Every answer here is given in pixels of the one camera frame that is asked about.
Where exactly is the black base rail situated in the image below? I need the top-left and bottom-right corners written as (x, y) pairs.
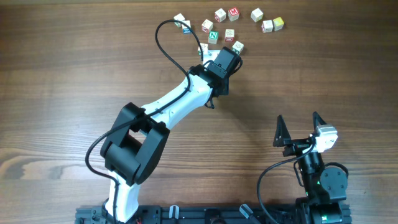
top-left (74, 203), bottom-right (353, 224)

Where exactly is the green letter J block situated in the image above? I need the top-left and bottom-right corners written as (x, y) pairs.
top-left (232, 41), bottom-right (244, 55)

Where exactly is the green letter block centre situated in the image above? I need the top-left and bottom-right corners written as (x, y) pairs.
top-left (198, 43), bottom-right (208, 55)

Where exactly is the red letter M block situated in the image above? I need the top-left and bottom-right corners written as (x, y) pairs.
top-left (228, 7), bottom-right (240, 21)

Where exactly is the yellow block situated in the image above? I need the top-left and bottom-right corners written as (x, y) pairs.
top-left (272, 17), bottom-right (284, 31)

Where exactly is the red letter U block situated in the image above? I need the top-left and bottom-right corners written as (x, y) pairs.
top-left (224, 29), bottom-right (234, 42)

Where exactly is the blue letter block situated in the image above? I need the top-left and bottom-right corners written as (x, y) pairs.
top-left (182, 21), bottom-right (192, 34)

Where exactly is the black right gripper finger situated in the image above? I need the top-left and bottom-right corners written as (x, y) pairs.
top-left (273, 114), bottom-right (292, 147)
top-left (312, 111), bottom-right (326, 128)

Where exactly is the red letter Y block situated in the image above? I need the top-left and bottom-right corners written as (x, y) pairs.
top-left (261, 20), bottom-right (274, 33)

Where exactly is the red white picture block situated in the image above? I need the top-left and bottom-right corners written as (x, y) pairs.
top-left (215, 8), bottom-right (227, 23)

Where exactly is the red letter A block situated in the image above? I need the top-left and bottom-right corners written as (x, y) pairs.
top-left (201, 19), bottom-right (213, 34)

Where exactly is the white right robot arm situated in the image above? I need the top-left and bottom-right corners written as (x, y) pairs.
top-left (273, 112), bottom-right (352, 223)

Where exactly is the green letter block far left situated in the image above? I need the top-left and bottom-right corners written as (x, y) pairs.
top-left (174, 13), bottom-right (185, 28)

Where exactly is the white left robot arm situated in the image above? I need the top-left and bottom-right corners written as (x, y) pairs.
top-left (100, 47), bottom-right (243, 223)

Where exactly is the green letter N block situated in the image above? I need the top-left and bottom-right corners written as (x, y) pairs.
top-left (208, 31), bottom-right (218, 44)

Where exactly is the plain white picture block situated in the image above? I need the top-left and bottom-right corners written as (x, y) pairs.
top-left (251, 8), bottom-right (264, 22)

